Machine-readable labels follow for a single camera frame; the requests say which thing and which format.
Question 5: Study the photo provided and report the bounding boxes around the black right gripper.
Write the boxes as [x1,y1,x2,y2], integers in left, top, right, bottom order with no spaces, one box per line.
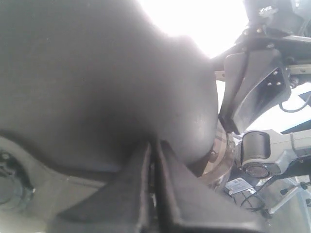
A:
[212,0,311,133]

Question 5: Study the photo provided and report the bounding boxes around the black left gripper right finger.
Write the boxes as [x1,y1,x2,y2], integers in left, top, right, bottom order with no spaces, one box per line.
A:
[155,141,269,233]

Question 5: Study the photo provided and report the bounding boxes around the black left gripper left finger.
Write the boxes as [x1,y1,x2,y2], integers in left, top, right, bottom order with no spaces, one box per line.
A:
[47,142,152,233]

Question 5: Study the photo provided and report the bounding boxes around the black helmet with tinted visor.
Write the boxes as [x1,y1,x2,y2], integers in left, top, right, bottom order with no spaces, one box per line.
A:
[0,0,234,219]

